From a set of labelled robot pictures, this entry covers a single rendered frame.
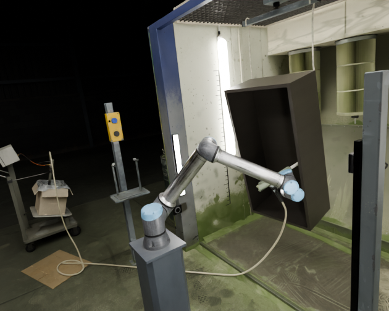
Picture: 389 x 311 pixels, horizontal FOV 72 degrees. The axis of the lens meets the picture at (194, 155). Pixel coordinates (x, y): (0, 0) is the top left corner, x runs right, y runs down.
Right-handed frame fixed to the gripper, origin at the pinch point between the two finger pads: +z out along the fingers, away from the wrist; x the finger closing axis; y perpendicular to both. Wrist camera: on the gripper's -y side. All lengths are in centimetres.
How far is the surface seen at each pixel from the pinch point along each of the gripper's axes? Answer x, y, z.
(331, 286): -4, 93, -13
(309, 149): 34.2, -10.8, -12.8
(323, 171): 42.6, 16.0, 0.6
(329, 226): 48, 97, 54
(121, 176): -103, -63, 69
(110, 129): -86, -105, 56
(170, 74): -13, -120, 60
